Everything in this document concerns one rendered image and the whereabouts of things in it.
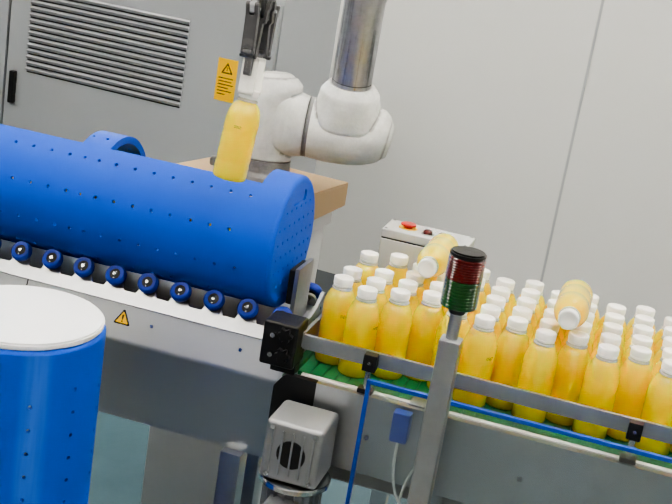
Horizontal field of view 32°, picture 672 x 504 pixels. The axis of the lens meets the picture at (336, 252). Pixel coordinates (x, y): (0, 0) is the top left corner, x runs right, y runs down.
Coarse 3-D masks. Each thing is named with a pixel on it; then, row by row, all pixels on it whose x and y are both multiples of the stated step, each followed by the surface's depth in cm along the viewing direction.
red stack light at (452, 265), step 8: (448, 264) 195; (456, 264) 193; (464, 264) 193; (472, 264) 193; (480, 264) 193; (448, 272) 195; (456, 272) 194; (464, 272) 193; (472, 272) 193; (480, 272) 194; (456, 280) 194; (464, 280) 194; (472, 280) 194; (480, 280) 195
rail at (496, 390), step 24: (312, 336) 224; (360, 360) 222; (384, 360) 221; (408, 360) 220; (456, 384) 218; (480, 384) 217; (504, 384) 216; (552, 408) 214; (576, 408) 212; (648, 432) 210
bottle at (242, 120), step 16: (240, 112) 220; (256, 112) 221; (224, 128) 222; (240, 128) 220; (256, 128) 222; (224, 144) 222; (240, 144) 221; (224, 160) 222; (240, 160) 222; (224, 176) 222; (240, 176) 223
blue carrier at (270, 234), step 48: (0, 144) 245; (48, 144) 244; (96, 144) 244; (0, 192) 243; (48, 192) 240; (96, 192) 238; (144, 192) 236; (192, 192) 234; (240, 192) 233; (288, 192) 233; (48, 240) 246; (96, 240) 241; (144, 240) 237; (192, 240) 234; (240, 240) 231; (288, 240) 239; (240, 288) 236
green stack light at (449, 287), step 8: (448, 280) 195; (448, 288) 195; (456, 288) 194; (464, 288) 194; (472, 288) 194; (480, 288) 196; (448, 296) 195; (456, 296) 194; (464, 296) 194; (472, 296) 195; (448, 304) 196; (456, 304) 195; (464, 304) 195; (472, 304) 195
